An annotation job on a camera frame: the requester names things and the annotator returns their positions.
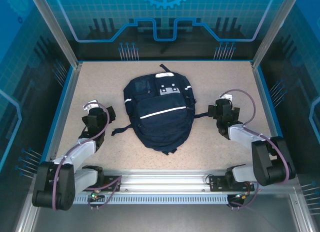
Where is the navy blue backpack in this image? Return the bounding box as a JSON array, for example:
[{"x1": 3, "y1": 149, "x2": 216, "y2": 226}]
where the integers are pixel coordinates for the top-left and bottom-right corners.
[{"x1": 111, "y1": 63, "x2": 210, "y2": 156}]

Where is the left connector with green light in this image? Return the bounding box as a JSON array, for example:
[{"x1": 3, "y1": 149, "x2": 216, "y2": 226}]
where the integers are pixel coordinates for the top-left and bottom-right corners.
[{"x1": 90, "y1": 189, "x2": 105, "y2": 200}]

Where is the connector with green light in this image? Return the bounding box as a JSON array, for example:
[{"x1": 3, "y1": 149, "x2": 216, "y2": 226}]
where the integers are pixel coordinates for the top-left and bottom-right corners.
[
  {"x1": 90, "y1": 189, "x2": 105, "y2": 200},
  {"x1": 233, "y1": 191, "x2": 251, "y2": 201}
]

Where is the right connector with green light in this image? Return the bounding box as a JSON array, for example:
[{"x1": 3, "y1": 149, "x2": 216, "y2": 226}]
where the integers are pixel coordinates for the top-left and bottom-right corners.
[{"x1": 233, "y1": 191, "x2": 251, "y2": 201}]

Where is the steel bottom panel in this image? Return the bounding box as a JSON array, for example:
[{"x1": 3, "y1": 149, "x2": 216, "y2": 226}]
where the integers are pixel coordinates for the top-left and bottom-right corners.
[{"x1": 14, "y1": 186, "x2": 316, "y2": 232}]

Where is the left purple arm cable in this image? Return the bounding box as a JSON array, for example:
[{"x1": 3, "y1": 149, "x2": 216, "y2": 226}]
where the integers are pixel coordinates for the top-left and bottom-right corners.
[{"x1": 51, "y1": 104, "x2": 123, "y2": 212}]

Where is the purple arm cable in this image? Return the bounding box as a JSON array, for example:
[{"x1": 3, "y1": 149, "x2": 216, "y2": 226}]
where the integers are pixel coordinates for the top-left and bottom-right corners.
[
  {"x1": 221, "y1": 89, "x2": 293, "y2": 210},
  {"x1": 51, "y1": 104, "x2": 123, "y2": 212}
]

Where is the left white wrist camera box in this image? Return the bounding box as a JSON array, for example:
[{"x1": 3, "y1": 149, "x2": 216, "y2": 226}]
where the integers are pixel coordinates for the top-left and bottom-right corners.
[{"x1": 82, "y1": 99, "x2": 100, "y2": 111}]

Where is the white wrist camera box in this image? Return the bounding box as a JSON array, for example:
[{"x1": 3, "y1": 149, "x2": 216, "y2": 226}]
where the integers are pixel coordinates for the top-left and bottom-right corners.
[
  {"x1": 82, "y1": 99, "x2": 100, "y2": 111},
  {"x1": 219, "y1": 90, "x2": 235, "y2": 102}
]

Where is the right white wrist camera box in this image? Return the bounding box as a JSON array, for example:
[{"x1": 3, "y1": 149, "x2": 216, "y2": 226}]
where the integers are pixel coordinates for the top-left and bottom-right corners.
[{"x1": 219, "y1": 90, "x2": 235, "y2": 102}]

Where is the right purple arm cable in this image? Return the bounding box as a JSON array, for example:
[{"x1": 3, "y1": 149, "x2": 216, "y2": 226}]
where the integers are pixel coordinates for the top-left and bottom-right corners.
[{"x1": 221, "y1": 89, "x2": 293, "y2": 210}]

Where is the right aluminium side rail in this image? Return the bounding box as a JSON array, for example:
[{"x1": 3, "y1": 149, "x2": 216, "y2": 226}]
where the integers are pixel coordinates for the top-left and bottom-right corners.
[{"x1": 249, "y1": 61, "x2": 296, "y2": 174}]

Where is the aluminium side rail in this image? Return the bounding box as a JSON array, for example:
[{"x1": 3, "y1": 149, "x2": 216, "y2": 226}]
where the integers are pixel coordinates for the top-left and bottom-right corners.
[
  {"x1": 249, "y1": 61, "x2": 296, "y2": 174},
  {"x1": 41, "y1": 63, "x2": 83, "y2": 174}
]

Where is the left aluminium side rail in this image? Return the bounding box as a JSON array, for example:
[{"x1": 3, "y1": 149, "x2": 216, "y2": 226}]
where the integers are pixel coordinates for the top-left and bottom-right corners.
[{"x1": 41, "y1": 63, "x2": 83, "y2": 174}]

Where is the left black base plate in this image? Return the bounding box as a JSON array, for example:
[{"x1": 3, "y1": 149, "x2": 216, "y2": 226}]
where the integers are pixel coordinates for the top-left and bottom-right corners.
[{"x1": 76, "y1": 175, "x2": 123, "y2": 192}]

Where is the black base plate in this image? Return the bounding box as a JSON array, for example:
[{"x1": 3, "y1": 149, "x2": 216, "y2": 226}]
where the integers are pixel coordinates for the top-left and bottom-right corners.
[
  {"x1": 76, "y1": 175, "x2": 123, "y2": 192},
  {"x1": 209, "y1": 175, "x2": 255, "y2": 192}
]

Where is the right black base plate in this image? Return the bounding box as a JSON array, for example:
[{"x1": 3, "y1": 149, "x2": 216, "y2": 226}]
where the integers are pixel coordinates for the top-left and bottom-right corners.
[{"x1": 209, "y1": 175, "x2": 255, "y2": 192}]

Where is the aluminium mounting rail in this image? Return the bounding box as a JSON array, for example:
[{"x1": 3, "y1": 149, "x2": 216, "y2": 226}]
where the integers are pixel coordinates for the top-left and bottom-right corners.
[{"x1": 32, "y1": 168, "x2": 301, "y2": 192}]

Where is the right aluminium frame post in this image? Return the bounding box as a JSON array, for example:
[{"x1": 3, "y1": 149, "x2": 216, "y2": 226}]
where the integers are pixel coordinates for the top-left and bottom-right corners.
[{"x1": 251, "y1": 0, "x2": 298, "y2": 69}]

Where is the aluminium frame post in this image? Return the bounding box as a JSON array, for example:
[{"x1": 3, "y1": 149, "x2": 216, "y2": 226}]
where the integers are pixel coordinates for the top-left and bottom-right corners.
[
  {"x1": 27, "y1": 0, "x2": 84, "y2": 69},
  {"x1": 251, "y1": 0, "x2": 298, "y2": 69}
]

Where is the left aluminium frame post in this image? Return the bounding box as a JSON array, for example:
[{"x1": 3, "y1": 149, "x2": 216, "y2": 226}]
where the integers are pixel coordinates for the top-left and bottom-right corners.
[{"x1": 27, "y1": 0, "x2": 84, "y2": 69}]

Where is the slotted grey cable duct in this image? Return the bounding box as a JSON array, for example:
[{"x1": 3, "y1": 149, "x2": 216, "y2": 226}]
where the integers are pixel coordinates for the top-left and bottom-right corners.
[{"x1": 39, "y1": 194, "x2": 230, "y2": 204}]

